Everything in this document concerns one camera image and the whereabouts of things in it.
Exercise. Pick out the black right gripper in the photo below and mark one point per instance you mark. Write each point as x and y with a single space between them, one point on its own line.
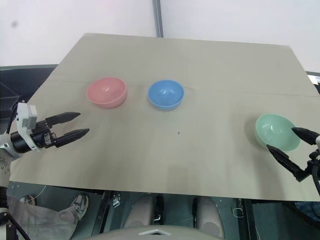
315 165

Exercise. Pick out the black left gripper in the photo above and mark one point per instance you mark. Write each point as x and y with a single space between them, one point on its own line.
42 136

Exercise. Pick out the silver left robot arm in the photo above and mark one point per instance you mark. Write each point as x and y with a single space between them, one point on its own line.
7 146

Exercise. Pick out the green plastic bowl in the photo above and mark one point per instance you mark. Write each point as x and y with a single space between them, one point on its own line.
273 130

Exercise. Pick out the pink red plastic bowl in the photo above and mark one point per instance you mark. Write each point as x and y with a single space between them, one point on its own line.
107 92

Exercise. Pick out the person's blue jeans leg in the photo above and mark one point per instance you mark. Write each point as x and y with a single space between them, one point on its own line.
308 210

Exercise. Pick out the black plastic crate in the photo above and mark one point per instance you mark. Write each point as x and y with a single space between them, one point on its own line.
8 97

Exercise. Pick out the grey white sneaker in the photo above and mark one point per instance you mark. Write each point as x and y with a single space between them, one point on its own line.
79 206

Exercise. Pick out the person's grey trouser leg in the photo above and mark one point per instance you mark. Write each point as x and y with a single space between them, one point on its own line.
37 222

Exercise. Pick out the blue plastic bowl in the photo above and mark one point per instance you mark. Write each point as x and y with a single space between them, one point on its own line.
165 95

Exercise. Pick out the grey robot torso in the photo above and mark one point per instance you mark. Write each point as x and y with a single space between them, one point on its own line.
160 233

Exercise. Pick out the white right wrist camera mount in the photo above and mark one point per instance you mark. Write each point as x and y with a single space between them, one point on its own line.
318 142

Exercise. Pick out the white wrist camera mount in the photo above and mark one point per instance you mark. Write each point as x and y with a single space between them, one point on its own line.
28 116
318 142

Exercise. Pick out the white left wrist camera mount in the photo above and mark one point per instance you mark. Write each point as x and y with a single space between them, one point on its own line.
28 116

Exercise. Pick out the grey vertical post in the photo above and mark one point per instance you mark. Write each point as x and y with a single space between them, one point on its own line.
158 17

